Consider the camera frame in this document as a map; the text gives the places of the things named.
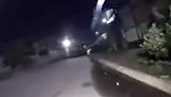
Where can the street lamp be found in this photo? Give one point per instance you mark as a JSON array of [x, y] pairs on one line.
[[66, 43]]

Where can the building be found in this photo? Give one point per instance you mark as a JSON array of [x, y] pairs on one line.
[[131, 33]]

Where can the pale concrete kerb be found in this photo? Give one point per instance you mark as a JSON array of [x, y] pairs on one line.
[[135, 74]]

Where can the grey asphalt road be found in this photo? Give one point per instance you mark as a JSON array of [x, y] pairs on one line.
[[46, 88]]

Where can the pale green bush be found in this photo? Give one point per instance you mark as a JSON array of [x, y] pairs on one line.
[[155, 42]]

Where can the dark verge strip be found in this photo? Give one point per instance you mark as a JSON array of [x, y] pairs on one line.
[[157, 62]]

